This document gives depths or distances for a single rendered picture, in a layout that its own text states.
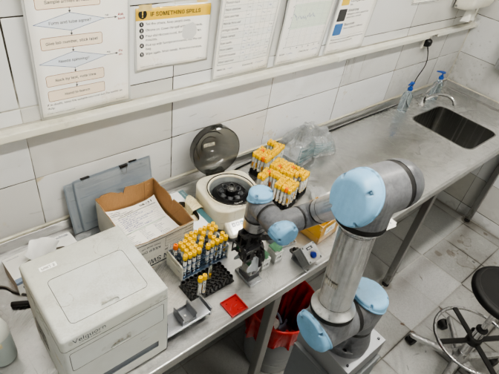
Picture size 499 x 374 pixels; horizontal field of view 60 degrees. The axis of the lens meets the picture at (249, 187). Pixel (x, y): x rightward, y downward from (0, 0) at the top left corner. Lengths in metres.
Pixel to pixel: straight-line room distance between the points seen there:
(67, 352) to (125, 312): 0.15
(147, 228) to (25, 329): 0.50
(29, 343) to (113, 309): 0.41
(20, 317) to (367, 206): 1.10
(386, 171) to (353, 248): 0.19
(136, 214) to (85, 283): 0.56
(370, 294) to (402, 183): 0.41
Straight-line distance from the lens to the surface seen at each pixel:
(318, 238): 1.73
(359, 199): 0.88
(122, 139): 1.63
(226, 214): 1.63
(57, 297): 1.16
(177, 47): 1.58
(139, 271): 1.18
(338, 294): 1.08
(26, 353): 1.45
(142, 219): 1.66
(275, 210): 1.24
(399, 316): 2.84
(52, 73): 1.40
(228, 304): 1.49
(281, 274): 1.61
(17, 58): 1.37
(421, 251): 3.31
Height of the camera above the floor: 2.09
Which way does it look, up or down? 39 degrees down
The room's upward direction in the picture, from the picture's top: 10 degrees clockwise
